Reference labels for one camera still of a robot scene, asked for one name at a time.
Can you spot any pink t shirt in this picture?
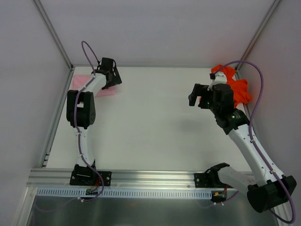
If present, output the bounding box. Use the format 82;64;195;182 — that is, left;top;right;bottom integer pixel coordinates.
70;75;116;98

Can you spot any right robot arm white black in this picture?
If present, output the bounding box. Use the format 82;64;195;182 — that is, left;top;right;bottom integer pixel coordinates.
188;83;297;213

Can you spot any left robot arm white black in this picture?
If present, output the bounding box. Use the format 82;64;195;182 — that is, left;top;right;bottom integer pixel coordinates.
66;57;122;185

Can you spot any orange t shirt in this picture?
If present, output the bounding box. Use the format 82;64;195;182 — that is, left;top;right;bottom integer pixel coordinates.
198;64;253;109

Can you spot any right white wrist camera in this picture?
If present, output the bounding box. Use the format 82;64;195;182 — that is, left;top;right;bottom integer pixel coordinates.
207;72;227;90

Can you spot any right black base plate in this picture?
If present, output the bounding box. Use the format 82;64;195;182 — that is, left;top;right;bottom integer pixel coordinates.
194;172;226;188

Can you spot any left aluminium frame post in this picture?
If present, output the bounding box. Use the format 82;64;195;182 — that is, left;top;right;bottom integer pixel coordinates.
32;0;73;70

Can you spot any aluminium frame post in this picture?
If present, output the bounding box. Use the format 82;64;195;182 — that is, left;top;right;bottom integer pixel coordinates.
236;0;282;71
32;0;73;70

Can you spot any right aluminium frame post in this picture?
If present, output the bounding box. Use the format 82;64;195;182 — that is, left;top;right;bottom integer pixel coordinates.
236;0;282;71

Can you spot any white slotted cable duct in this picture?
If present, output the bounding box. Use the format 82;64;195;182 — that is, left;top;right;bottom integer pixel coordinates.
37;188;212;200

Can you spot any aluminium mounting rail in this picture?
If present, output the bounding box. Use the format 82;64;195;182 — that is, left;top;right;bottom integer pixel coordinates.
26;168;195;190

